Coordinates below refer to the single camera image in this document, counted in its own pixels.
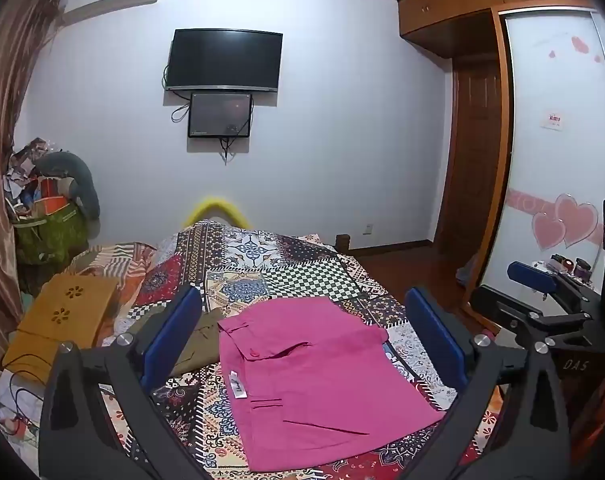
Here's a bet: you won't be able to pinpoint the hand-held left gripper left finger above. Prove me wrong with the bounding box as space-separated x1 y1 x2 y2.
38 284 223 480

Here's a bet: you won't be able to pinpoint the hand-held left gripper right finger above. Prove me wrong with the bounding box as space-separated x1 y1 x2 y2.
404 286 571 480

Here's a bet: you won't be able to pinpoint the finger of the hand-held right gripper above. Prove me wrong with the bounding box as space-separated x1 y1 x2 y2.
507 261 603 311
470 285 603 352

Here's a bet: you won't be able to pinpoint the pink pants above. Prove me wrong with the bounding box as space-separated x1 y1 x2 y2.
216 296 446 473

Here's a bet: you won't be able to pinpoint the olive green pants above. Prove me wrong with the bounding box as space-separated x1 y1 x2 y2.
125 305 223 376

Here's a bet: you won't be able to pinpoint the pink heart stickers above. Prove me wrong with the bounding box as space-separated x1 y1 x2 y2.
531 192 599 251

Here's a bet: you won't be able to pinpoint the orange striped cloth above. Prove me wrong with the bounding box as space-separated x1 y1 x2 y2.
70 242 158 311

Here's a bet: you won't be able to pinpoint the patchwork bedspread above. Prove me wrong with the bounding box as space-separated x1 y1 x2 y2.
0 217 508 480

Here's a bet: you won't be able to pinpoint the green bag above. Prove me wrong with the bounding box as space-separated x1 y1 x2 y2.
12 207 90 267

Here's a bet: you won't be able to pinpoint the grey plush pillow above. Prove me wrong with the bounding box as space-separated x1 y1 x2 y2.
35 150 100 218

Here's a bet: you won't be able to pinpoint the pile of colourful clutter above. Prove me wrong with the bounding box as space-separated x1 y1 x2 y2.
2 137 53 213

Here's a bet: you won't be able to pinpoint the wooden overhead cabinet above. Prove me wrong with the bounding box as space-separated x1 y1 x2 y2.
397 0 598 61

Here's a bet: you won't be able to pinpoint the brown striped curtain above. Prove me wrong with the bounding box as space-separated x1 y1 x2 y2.
0 0 68 321

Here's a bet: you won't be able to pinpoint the tangled floor cables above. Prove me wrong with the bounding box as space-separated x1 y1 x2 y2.
0 367 46 443

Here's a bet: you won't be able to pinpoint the small black wall monitor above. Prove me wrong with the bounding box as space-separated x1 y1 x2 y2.
187 91 254 139

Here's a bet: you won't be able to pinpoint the black wall television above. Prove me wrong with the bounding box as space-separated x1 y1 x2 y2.
164 28 283 93

